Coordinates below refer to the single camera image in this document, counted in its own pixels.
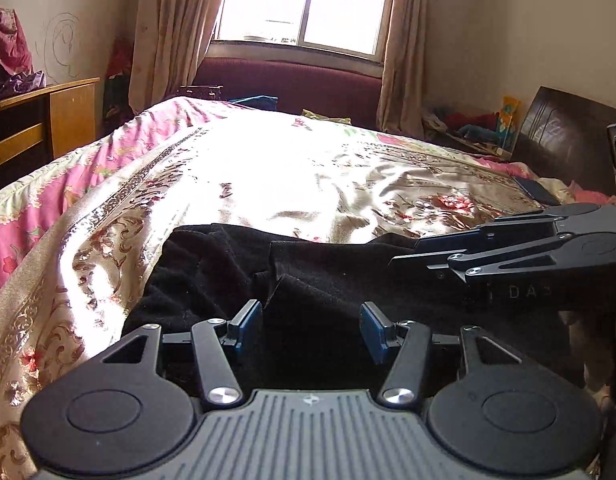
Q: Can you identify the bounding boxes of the pile of clothes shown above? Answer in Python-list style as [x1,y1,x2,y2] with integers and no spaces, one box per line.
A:
[422,104,504,154]

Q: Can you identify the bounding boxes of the dark patterned box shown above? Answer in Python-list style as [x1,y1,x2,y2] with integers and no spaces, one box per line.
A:
[177,84,225,104]

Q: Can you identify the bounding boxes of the yellow carton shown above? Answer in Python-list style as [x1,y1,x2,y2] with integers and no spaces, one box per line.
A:
[494,94,522,154]

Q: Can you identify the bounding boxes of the window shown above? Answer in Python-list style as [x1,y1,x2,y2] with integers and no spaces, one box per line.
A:
[214,0,395,59]

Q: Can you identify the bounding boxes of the purple cloth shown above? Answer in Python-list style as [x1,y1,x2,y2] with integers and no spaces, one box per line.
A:
[0,71,47,102]

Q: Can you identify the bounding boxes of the bed with floral golden cover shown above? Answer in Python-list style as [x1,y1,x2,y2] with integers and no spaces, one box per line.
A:
[0,105,564,480]

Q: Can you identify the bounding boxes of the maroon sofa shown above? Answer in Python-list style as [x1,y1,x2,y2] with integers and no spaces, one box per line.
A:
[192,54,385,129]

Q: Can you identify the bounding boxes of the red cloth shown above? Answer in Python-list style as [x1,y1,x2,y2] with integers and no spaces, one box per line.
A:
[0,6,35,79]

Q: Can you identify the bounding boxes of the red bag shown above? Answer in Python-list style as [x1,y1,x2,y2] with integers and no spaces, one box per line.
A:
[102,39,137,122]

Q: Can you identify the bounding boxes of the yellow-green cloth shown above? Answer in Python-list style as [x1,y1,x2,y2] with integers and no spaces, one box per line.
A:
[301,108,352,124]

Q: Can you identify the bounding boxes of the blue cloth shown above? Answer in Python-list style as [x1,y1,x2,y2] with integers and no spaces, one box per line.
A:
[227,93,280,112]

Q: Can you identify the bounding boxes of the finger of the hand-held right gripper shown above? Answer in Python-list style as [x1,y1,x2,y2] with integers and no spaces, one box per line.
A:
[414,203,605,257]
[389,232,586,286]

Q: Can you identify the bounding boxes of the black pants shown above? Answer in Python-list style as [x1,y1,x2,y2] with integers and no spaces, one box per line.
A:
[120,222,589,401]

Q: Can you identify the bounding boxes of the dark wooden headboard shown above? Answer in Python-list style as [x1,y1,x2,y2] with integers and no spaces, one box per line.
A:
[509,85,616,197]

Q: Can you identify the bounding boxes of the wooden desk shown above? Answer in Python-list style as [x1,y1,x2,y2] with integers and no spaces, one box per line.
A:
[0,76,102,197]

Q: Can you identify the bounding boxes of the pink floral quilt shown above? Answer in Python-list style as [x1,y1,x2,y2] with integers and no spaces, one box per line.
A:
[0,95,229,308]

